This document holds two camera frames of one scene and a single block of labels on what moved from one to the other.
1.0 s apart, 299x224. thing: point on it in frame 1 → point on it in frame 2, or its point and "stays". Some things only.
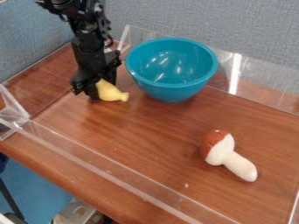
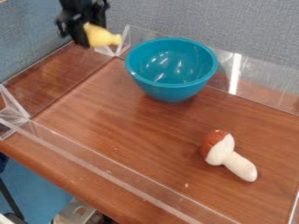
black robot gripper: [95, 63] → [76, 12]
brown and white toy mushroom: [219, 152] stays
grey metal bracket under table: [77, 213] stays
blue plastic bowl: [172, 67] stays
